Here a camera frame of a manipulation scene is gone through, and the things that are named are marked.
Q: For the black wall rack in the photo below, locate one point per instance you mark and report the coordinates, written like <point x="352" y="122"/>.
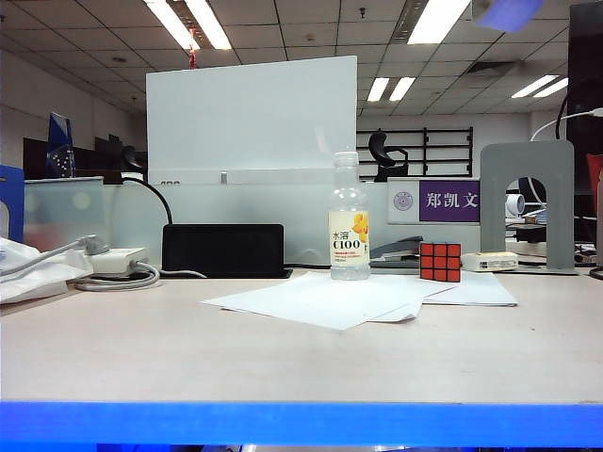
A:
<point x="426" y="141"/>

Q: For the tall black cabinet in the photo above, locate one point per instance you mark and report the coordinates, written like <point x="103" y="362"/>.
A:
<point x="584" y="94"/>

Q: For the clear C100 drink bottle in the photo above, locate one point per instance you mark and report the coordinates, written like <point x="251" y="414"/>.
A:
<point x="348" y="245"/>

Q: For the grey metal bookend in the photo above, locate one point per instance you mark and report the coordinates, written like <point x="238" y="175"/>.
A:
<point x="492" y="212"/>

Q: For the red hanging ornament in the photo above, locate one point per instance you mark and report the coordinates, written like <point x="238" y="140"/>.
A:
<point x="193" y="52"/>

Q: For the beige canvas tote bag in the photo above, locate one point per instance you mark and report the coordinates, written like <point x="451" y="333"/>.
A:
<point x="509" y="14"/>

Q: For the black office chair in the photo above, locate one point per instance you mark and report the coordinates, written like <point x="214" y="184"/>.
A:
<point x="378" y="146"/>

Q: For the black Rubik's cube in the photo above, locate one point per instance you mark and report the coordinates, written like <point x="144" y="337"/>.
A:
<point x="440" y="262"/>

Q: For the purple and white name plate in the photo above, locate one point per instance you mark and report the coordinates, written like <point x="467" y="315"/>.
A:
<point x="450" y="201"/>

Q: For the grey stapler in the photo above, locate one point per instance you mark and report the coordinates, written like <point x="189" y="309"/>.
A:
<point x="393" y="249"/>

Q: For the white power adapter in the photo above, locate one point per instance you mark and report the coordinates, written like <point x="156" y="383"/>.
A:
<point x="118" y="259"/>

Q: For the white board panel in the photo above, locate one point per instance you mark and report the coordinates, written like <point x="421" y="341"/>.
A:
<point x="249" y="122"/>

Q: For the black rectangular box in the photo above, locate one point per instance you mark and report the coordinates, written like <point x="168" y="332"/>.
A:
<point x="221" y="249"/>

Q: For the blue crystal trophy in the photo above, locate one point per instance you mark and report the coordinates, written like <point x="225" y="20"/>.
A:
<point x="60" y="155"/>

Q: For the long ceiling light panel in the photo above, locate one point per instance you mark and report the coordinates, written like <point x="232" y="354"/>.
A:
<point x="402" y="89"/>
<point x="207" y="23"/>
<point x="169" y="23"/>
<point x="438" y="21"/>
<point x="534" y="87"/>
<point x="551" y="88"/>
<point x="378" y="89"/>

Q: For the red pennant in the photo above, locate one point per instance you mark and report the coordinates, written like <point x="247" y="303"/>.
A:
<point x="594" y="169"/>

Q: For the small white charger box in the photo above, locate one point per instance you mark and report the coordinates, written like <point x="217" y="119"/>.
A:
<point x="487" y="263"/>

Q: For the small white desk fan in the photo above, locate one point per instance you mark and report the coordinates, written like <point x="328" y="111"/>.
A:
<point x="516" y="205"/>

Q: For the ceiling air vent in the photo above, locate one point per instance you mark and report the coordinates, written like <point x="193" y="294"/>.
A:
<point x="492" y="69"/>

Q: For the frosted glass desk partition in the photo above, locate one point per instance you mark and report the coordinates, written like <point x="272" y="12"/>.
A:
<point x="70" y="212"/>

